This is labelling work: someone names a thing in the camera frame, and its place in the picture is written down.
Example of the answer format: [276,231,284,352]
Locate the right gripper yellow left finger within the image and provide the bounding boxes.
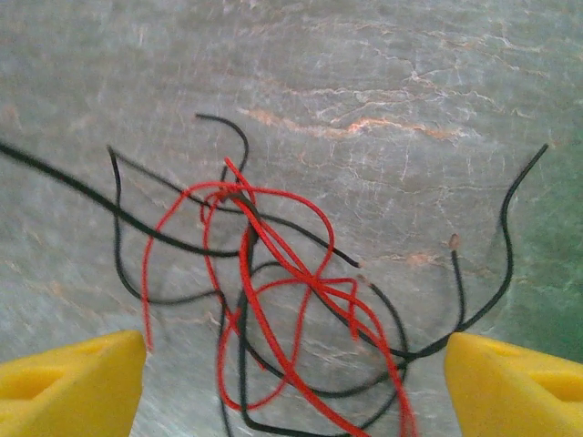
[0,330,148,437]

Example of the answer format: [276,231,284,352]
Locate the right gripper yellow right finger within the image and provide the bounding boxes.
[444,330,583,437]

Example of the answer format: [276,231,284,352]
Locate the red cable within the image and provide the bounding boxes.
[141,181,336,351]
[318,279,418,437]
[216,277,361,412]
[225,157,365,437]

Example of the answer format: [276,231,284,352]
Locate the black cable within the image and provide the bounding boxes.
[448,232,467,333]
[107,145,234,437]
[195,113,251,192]
[236,272,411,437]
[391,143,550,365]
[113,154,365,269]
[0,141,245,259]

